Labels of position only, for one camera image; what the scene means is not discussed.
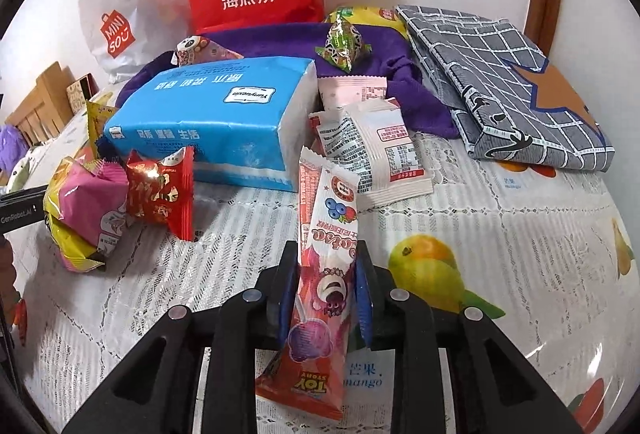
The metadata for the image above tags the pink yellow snack bag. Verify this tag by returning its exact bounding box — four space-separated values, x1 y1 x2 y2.
43 157 128 272

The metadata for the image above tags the yellow triangular snack packet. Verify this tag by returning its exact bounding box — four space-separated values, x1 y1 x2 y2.
86 101 118 159

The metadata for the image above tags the red candy packet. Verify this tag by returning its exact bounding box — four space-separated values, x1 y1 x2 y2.
125 146 194 241

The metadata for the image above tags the pink lollipop candy packet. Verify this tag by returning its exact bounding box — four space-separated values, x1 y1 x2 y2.
256 148 359 421

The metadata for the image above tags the white snack packet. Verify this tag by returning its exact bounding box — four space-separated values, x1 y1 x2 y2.
309 98 433 211

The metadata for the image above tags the green triangular snack packet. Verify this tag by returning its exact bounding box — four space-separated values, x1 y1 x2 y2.
314 18 372 73

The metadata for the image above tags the panda print snack packet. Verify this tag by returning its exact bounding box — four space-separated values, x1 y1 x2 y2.
170 35 243 66

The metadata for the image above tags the small pink snack packet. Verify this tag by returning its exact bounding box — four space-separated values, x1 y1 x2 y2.
318 76 387 110

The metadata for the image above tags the person's left hand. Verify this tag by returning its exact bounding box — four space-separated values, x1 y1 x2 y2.
0 235 21 326

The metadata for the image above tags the white spotted plush toy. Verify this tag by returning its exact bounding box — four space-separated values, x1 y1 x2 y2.
6 145 48 193

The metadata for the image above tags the purple cloth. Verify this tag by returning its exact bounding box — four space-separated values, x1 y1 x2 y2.
0 125 28 175

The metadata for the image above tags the wooden headboard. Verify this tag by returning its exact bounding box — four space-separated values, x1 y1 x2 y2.
6 61 75 146

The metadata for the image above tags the patterned brown book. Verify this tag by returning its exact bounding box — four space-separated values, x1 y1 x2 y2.
66 73 98 114

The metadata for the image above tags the white Miniso plastic bag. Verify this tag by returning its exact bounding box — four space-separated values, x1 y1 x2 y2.
77 0 190 84

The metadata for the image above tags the blue tissue pack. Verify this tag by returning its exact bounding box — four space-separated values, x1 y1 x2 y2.
104 56 319 192

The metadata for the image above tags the grey plaid folded cloth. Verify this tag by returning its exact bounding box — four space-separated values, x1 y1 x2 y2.
395 4 615 172

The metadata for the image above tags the purple towel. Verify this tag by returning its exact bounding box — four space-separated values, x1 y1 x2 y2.
115 21 460 141

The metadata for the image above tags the yellow chips bag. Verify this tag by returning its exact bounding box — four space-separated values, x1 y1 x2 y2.
324 6 408 39

